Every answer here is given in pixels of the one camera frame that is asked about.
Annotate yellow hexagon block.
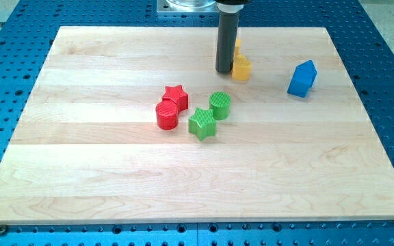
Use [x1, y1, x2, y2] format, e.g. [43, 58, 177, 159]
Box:
[234, 38, 241, 57]

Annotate yellow heart block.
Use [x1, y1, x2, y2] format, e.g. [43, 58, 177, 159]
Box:
[231, 55, 252, 81]

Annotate green star block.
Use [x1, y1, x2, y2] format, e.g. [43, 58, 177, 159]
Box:
[188, 107, 216, 141]

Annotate green cylinder block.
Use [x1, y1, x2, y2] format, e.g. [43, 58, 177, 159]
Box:
[209, 92, 231, 120]

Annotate red cylinder block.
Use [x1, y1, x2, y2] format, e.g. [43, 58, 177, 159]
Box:
[155, 100, 179, 130]

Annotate red star block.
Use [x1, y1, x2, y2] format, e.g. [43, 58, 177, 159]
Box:
[162, 85, 189, 112]

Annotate wooden board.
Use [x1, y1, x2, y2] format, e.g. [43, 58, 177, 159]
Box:
[0, 26, 394, 225]

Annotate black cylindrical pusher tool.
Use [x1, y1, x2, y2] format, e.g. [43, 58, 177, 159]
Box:
[215, 0, 249, 74]

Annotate blue pentagon house block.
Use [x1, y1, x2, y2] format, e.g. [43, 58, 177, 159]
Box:
[287, 60, 317, 98]

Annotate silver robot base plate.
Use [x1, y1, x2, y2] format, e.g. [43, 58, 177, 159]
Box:
[157, 0, 218, 13]

